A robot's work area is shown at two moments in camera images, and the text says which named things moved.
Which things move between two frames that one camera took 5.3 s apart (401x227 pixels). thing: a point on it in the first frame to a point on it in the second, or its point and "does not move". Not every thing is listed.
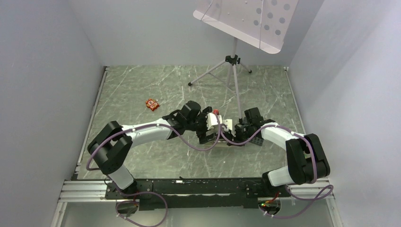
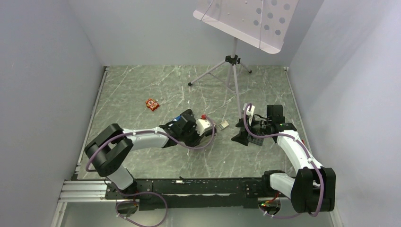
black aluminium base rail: (190, 192) does not move
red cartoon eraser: (152, 104) does not move
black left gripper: (202, 135) to (196, 141)
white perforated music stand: (264, 23) does not move
